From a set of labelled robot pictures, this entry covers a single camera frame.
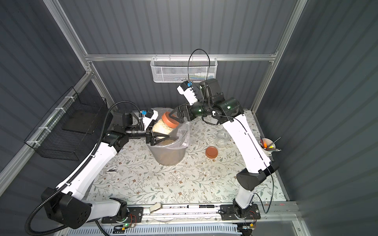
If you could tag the clear plastic bin liner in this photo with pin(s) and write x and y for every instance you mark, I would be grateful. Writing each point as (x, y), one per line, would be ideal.
(164, 127)

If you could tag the white utensil cup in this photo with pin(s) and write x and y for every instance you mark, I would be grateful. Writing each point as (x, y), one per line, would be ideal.
(268, 146)

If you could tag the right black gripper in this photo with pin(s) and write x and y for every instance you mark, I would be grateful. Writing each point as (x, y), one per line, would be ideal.
(183, 111)

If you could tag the white perforated vent strip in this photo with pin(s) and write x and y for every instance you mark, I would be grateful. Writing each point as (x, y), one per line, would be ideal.
(174, 229)

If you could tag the floral table mat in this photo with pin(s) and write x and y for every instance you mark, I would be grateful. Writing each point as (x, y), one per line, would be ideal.
(196, 179)

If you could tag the black wire basket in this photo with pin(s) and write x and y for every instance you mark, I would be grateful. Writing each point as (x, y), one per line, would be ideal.
(72, 130)

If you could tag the white wire mesh basket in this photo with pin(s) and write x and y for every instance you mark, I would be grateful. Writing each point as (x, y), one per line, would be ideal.
(162, 70)

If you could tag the grey trash bin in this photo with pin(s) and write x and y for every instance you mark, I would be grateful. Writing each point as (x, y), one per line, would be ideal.
(170, 152)

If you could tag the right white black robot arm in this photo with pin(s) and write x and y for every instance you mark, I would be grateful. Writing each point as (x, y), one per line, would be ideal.
(210, 101)

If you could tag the small black white clip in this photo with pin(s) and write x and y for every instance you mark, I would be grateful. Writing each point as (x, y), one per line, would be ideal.
(112, 170)

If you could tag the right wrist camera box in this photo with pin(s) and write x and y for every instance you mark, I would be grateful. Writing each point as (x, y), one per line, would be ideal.
(186, 89)

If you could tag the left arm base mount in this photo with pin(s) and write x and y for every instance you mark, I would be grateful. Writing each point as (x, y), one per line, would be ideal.
(130, 215)

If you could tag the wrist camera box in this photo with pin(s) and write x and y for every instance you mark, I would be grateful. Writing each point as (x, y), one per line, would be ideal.
(147, 116)
(186, 89)

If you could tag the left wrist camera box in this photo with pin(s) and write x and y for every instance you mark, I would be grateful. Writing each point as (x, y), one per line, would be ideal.
(147, 116)

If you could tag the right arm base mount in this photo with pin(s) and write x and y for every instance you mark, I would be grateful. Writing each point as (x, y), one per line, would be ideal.
(231, 212)

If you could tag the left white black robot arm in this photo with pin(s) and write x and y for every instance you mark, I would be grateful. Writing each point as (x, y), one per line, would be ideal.
(65, 205)

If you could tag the markers in white basket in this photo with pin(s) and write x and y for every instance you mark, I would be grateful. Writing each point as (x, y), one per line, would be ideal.
(193, 77)

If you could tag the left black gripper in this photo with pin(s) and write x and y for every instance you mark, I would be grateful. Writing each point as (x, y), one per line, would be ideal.
(149, 134)

